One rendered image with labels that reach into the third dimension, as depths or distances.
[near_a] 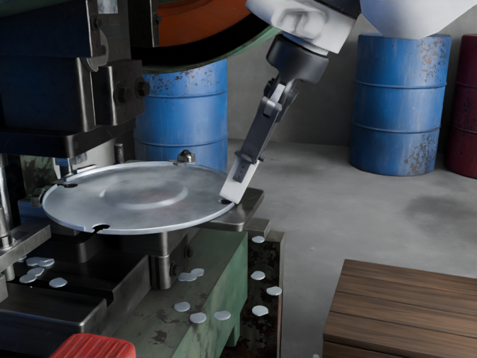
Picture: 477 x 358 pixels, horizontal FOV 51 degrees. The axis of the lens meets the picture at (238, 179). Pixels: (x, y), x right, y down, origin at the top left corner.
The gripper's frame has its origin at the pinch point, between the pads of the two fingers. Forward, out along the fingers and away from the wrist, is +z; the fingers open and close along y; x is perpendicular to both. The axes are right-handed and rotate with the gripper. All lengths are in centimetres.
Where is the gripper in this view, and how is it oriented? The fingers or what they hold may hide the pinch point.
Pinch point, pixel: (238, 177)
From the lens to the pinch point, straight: 70.7
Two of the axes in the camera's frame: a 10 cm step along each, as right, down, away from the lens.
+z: -4.0, 8.3, 3.9
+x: -8.8, -4.6, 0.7
